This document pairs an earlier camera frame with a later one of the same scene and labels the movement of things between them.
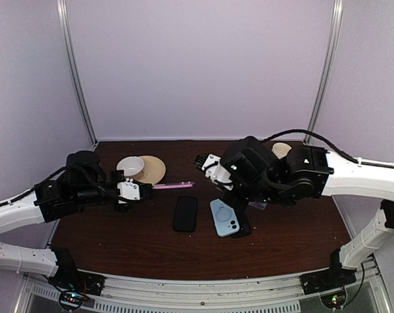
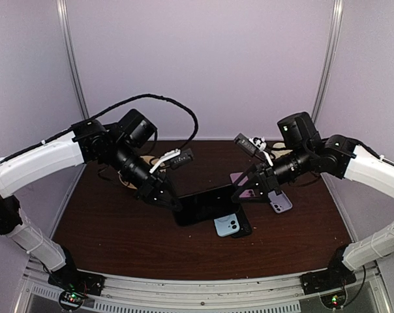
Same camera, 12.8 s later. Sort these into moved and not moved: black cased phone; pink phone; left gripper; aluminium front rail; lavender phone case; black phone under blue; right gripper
Moved: lavender phone case; black cased phone; pink phone; left gripper; right gripper
Not moved: aluminium front rail; black phone under blue
